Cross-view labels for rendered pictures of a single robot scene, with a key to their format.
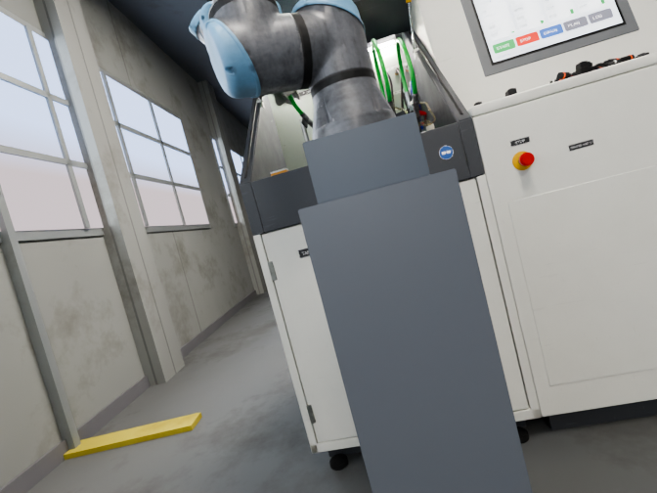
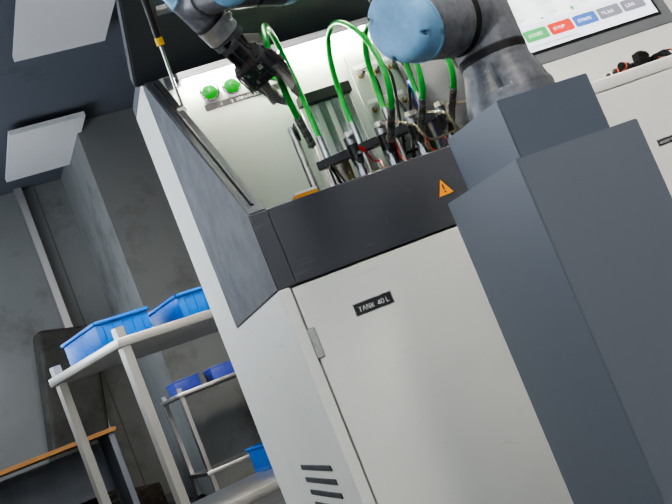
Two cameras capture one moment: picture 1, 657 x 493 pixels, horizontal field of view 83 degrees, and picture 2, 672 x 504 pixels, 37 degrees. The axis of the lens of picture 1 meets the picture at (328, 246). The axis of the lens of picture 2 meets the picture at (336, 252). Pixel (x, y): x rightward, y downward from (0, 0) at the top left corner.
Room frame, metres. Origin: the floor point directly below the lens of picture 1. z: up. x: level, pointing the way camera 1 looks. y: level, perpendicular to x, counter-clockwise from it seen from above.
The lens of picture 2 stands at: (-0.62, 0.95, 0.62)
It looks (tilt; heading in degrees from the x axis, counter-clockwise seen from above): 6 degrees up; 334
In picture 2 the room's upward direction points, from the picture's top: 22 degrees counter-clockwise
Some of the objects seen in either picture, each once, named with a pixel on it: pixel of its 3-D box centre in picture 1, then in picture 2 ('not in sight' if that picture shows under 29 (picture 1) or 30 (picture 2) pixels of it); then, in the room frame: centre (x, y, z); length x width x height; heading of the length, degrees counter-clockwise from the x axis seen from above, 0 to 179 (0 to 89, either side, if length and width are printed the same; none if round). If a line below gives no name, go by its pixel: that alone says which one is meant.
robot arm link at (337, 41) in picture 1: (328, 46); (472, 16); (0.67, -0.09, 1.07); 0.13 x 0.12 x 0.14; 106
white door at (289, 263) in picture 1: (390, 319); (499, 391); (1.10, -0.13, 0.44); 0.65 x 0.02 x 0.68; 81
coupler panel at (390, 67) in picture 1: (401, 95); (389, 101); (1.57, -0.45, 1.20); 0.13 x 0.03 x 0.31; 81
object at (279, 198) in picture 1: (356, 180); (416, 198); (1.12, -0.13, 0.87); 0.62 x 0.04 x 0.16; 81
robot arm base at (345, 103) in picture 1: (349, 112); (502, 79); (0.67, -0.10, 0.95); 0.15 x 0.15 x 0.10
